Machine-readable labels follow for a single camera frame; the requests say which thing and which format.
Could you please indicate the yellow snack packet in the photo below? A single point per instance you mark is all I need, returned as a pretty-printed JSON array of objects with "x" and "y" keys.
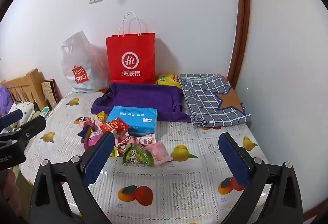
[
  {"x": 114, "y": 152},
  {"x": 102, "y": 116}
]

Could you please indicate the purple towel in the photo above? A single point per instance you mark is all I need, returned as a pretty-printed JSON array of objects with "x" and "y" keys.
[{"x": 143, "y": 98}]

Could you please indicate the fruit-print tablecloth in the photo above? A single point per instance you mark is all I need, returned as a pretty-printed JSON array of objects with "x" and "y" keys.
[{"x": 184, "y": 183}]

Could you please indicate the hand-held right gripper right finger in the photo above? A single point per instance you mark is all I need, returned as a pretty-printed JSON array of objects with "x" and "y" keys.
[{"x": 234, "y": 162}]

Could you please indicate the long pink lollipop packet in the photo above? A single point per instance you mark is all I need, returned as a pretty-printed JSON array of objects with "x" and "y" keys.
[{"x": 146, "y": 140}]

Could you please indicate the green snack packet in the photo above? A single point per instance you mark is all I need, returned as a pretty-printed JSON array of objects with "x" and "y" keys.
[{"x": 135, "y": 156}]

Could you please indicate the blue tissue pack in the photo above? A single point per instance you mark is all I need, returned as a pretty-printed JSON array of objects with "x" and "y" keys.
[{"x": 133, "y": 116}]

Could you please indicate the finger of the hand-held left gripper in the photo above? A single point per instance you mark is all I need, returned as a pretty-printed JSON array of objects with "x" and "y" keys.
[
  {"x": 11, "y": 117},
  {"x": 32, "y": 129}
]

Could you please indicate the white patterned pillow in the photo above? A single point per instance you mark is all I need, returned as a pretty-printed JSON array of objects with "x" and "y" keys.
[{"x": 24, "y": 111}]

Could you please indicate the purple cloth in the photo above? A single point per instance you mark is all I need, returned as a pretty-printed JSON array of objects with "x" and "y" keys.
[{"x": 5, "y": 101}]

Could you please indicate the red paper bag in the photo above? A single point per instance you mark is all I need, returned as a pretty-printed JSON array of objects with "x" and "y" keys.
[{"x": 130, "y": 47}]

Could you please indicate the red and white snack packet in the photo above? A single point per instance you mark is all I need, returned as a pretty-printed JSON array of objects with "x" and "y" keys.
[{"x": 124, "y": 140}]

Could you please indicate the yellow snack bag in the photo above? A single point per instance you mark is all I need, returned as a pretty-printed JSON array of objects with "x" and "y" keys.
[{"x": 167, "y": 80}]

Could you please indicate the grey checked folded cloth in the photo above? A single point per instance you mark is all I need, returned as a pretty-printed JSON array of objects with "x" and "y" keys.
[{"x": 205, "y": 96}]

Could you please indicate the wooden headboard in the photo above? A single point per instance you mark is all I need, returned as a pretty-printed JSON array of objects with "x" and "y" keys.
[{"x": 25, "y": 85}]

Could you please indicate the pale pink snack packet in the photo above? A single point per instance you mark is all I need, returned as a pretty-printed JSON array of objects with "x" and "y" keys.
[{"x": 87, "y": 121}]

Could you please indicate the person's left hand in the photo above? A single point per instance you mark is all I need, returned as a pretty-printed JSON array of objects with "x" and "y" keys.
[{"x": 9, "y": 190}]

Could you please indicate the brown wooden door frame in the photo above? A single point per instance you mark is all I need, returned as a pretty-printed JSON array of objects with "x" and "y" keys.
[{"x": 243, "y": 21}]

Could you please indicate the brown card box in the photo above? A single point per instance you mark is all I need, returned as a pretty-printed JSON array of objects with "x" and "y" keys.
[{"x": 50, "y": 93}]

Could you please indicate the purple snack packet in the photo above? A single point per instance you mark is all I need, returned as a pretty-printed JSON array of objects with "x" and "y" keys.
[{"x": 88, "y": 137}]

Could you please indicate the white plastic bag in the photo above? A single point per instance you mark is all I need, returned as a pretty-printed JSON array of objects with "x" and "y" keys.
[{"x": 79, "y": 60}]

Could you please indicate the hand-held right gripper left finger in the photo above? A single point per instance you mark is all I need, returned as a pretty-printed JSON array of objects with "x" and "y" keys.
[{"x": 98, "y": 160}]

